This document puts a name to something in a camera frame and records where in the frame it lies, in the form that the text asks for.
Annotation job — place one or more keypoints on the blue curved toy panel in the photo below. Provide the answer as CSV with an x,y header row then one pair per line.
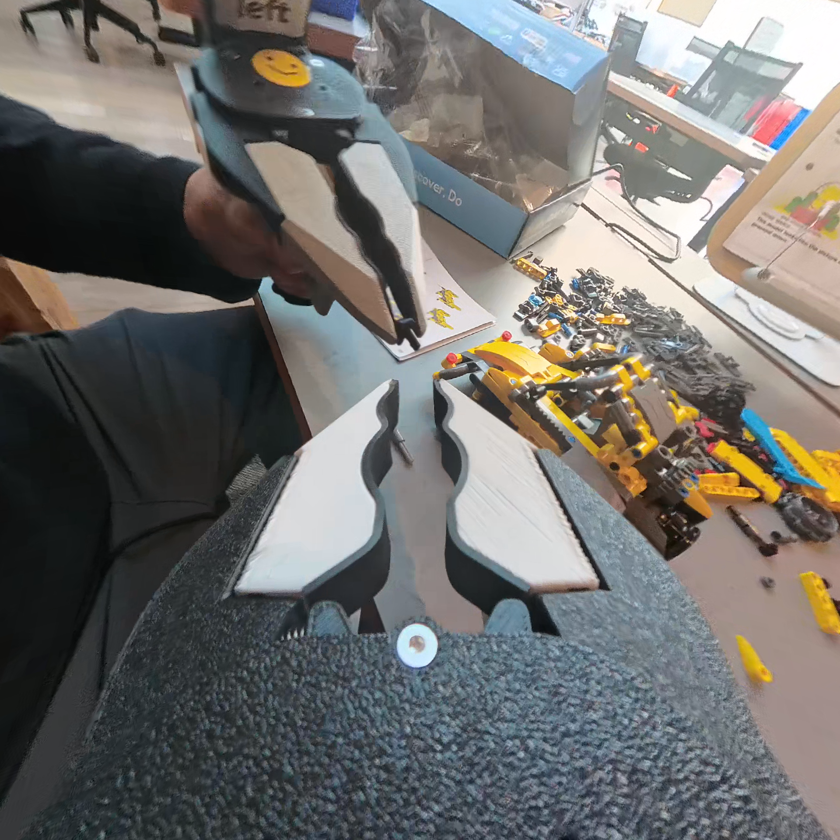
x,y
781,453

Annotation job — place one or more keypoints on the clipboard with instruction sheet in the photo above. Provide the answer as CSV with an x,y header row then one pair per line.
x,y
788,210

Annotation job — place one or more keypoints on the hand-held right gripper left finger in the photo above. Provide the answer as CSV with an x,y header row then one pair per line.
x,y
315,525

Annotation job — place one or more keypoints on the wooden background table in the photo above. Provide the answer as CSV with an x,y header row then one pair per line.
x,y
683,118

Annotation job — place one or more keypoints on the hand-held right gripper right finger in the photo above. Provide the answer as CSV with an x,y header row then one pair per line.
x,y
519,525

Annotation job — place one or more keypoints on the blue cardboard box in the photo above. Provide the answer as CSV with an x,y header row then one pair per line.
x,y
512,118

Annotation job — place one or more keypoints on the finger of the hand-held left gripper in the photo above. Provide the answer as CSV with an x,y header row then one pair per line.
x,y
387,197
309,210

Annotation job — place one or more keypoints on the grey desk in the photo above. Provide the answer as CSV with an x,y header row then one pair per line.
x,y
735,591

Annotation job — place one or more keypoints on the crumpled clear plastic bags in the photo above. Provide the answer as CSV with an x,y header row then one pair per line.
x,y
446,92

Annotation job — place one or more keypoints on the toy brick instruction booklet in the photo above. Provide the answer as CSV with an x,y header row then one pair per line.
x,y
440,309

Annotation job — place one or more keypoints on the black toy tyre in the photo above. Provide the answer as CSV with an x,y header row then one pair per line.
x,y
805,516

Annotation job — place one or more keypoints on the pile of loose toy bricks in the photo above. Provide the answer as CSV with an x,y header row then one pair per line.
x,y
643,328

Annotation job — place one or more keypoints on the long yellow toy brick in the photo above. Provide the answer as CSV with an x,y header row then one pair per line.
x,y
529,267

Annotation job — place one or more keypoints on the small yellow curved toy piece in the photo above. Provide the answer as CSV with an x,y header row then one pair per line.
x,y
752,656

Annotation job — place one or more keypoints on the person's left forearm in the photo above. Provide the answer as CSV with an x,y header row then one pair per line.
x,y
92,197

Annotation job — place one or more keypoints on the yellow toy brick vehicle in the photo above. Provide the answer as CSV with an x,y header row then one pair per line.
x,y
591,420

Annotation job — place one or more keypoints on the short yellow toy beam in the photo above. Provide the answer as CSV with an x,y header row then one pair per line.
x,y
820,601

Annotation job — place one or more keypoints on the person's left hand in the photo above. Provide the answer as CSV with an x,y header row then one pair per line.
x,y
236,236

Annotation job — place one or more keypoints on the small grey toy axle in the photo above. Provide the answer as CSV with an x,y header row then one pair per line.
x,y
400,446

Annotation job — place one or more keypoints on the black office chair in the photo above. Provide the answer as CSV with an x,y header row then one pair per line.
x,y
729,85
92,20

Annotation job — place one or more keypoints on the person's black clothing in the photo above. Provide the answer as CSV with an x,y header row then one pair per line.
x,y
105,460

